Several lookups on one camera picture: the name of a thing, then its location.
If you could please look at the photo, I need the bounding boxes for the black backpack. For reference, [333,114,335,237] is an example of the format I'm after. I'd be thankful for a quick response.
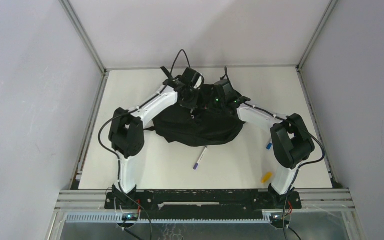
[144,84,245,147]

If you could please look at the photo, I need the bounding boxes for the blue marker pen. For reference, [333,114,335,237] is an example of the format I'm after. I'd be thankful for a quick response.
[266,141,273,150]

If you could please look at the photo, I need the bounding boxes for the purple marker pen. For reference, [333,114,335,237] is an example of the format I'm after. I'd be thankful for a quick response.
[193,146,208,170]

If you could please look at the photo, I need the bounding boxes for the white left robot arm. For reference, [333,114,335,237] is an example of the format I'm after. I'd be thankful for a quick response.
[108,67,205,209]

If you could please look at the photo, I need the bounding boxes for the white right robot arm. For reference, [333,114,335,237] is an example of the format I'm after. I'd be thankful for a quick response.
[213,78,315,208]

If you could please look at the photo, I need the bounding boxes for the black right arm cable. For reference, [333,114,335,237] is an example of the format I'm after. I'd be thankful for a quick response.
[224,66,327,240]

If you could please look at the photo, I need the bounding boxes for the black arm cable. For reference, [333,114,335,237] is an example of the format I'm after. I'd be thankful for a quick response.
[224,66,327,240]
[97,48,193,240]

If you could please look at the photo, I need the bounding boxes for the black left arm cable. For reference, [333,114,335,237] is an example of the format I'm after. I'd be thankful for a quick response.
[97,48,193,240]

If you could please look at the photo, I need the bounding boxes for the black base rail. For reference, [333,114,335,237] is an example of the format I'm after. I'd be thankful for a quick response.
[104,187,303,222]

